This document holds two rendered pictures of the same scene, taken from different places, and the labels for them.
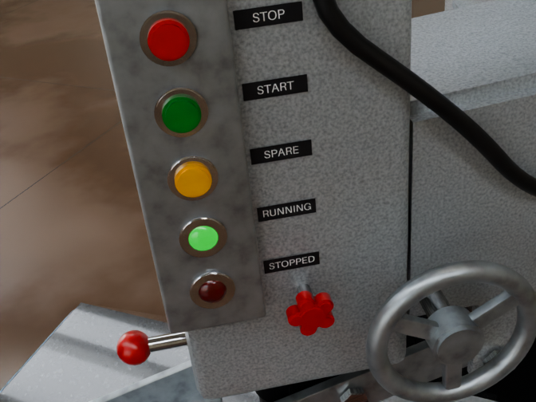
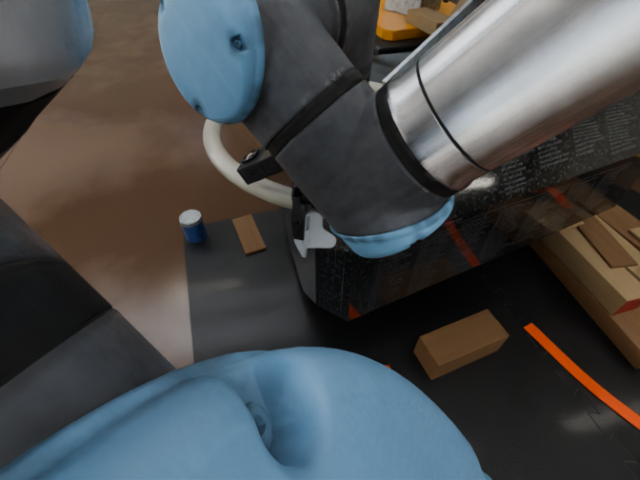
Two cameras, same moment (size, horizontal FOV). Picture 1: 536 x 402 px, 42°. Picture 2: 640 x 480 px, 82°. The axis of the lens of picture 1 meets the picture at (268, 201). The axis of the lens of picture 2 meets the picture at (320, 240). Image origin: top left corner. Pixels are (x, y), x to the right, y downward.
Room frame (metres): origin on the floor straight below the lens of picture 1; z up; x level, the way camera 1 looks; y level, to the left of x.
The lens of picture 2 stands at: (0.05, 1.06, 1.31)
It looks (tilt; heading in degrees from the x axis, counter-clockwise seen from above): 47 degrees down; 320
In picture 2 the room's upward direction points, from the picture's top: straight up
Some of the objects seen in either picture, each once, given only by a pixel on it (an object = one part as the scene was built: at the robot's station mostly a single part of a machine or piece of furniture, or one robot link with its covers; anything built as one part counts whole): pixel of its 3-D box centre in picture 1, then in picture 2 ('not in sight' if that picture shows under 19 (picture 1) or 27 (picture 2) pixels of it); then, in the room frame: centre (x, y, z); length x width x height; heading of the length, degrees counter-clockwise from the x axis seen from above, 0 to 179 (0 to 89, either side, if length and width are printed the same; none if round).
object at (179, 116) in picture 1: (181, 113); not in sight; (0.43, 0.05, 1.45); 0.03 x 0.01 x 0.03; 96
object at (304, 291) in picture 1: (306, 301); not in sight; (0.44, -0.02, 1.26); 0.04 x 0.04 x 0.04; 6
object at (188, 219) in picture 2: not in sight; (193, 226); (1.37, 0.73, 0.08); 0.10 x 0.10 x 0.13
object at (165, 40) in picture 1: (168, 39); not in sight; (0.43, 0.05, 1.50); 0.03 x 0.01 x 0.03; 96
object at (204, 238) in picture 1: (202, 236); not in sight; (0.43, 0.05, 1.35); 0.02 x 0.01 x 0.02; 96
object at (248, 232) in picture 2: not in sight; (249, 233); (1.21, 0.54, 0.02); 0.25 x 0.10 x 0.01; 164
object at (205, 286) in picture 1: (212, 289); not in sight; (0.43, 0.05, 1.30); 0.02 x 0.01 x 0.02; 96
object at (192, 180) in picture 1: (193, 179); not in sight; (0.43, 0.05, 1.40); 0.03 x 0.01 x 0.03; 96
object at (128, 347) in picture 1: (158, 343); not in sight; (0.48, 0.12, 1.20); 0.08 x 0.03 x 0.03; 96
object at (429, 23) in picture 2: not in sight; (430, 21); (1.06, -0.40, 0.81); 0.20 x 0.10 x 0.05; 165
